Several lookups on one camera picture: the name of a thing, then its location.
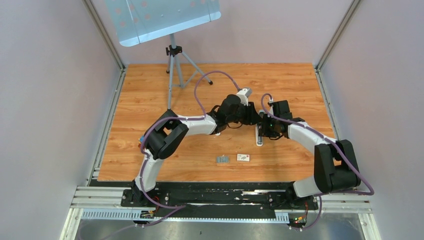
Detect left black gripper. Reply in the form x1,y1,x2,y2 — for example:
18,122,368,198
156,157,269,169
225,100,262,126

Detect white stapler body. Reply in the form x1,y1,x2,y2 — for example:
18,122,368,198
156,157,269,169
255,124,263,147

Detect white staple box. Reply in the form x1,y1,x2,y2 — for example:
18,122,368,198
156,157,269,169
236,154,250,162

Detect grey staple strips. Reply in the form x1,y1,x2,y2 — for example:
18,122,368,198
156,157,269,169
216,156,230,164

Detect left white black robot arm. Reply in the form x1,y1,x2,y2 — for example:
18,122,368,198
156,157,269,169
131,94,262,207

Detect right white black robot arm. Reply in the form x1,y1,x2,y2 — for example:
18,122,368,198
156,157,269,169
258,100,362,209

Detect grey tripod stand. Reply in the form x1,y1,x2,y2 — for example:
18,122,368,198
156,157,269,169
165,33,204,110

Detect silver perforated music stand tray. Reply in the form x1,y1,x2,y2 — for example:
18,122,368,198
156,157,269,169
104,0,221,47

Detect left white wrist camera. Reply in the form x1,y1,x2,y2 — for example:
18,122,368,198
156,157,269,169
236,87,253,106

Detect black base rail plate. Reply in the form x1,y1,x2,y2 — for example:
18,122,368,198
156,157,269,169
120,182,319,220

